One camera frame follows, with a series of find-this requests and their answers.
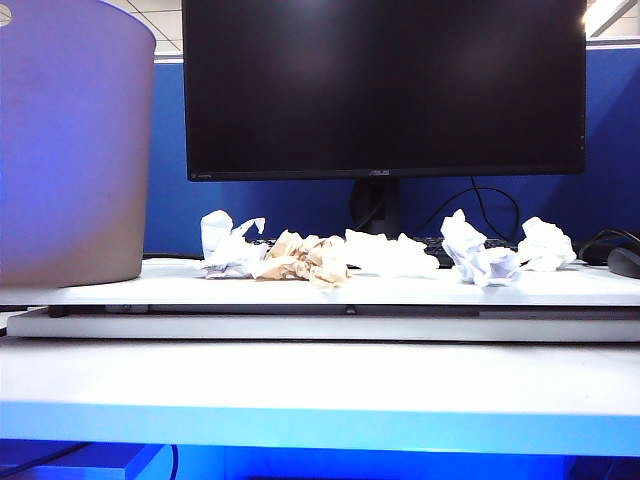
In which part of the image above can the white box under table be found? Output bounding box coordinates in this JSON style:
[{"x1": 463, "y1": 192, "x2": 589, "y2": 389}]
[{"x1": 0, "y1": 442, "x2": 174, "y2": 480}]

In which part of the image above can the white base board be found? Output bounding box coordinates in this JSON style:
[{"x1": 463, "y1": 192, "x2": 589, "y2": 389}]
[{"x1": 5, "y1": 307, "x2": 640, "y2": 344}]

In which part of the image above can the black computer keyboard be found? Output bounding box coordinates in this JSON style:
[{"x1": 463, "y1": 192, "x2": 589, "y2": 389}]
[{"x1": 247, "y1": 234, "x2": 519, "y2": 271}]

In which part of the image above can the black monitor cable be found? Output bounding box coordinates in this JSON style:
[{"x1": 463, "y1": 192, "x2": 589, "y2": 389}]
[{"x1": 422, "y1": 175, "x2": 522, "y2": 244}]

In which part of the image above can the black monitor stand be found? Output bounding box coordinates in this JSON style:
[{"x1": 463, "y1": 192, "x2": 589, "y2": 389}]
[{"x1": 348, "y1": 177, "x2": 402, "y2": 236}]

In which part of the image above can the white work board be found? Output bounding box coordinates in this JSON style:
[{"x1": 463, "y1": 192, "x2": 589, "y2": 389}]
[{"x1": 0, "y1": 257, "x2": 640, "y2": 307}]

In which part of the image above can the blue cubicle partition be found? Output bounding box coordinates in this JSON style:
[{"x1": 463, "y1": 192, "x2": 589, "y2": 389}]
[{"x1": 142, "y1": 42, "x2": 640, "y2": 261}]

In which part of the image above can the white paper ball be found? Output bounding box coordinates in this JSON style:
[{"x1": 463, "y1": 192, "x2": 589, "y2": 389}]
[
  {"x1": 343, "y1": 227, "x2": 441, "y2": 279},
  {"x1": 439, "y1": 208, "x2": 524, "y2": 289},
  {"x1": 193, "y1": 209, "x2": 269, "y2": 280},
  {"x1": 517, "y1": 215, "x2": 579, "y2": 274}
]

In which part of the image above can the black ASUS computer monitor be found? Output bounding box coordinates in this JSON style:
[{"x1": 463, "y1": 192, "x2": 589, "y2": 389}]
[{"x1": 180, "y1": 0, "x2": 589, "y2": 182}]

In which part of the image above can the black computer mouse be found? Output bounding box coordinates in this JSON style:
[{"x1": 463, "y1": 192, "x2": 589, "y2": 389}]
[{"x1": 607, "y1": 246, "x2": 640, "y2": 280}]

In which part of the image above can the brown paper ball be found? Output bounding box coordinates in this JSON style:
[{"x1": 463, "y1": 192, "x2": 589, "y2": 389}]
[{"x1": 252, "y1": 229, "x2": 351, "y2": 290}]

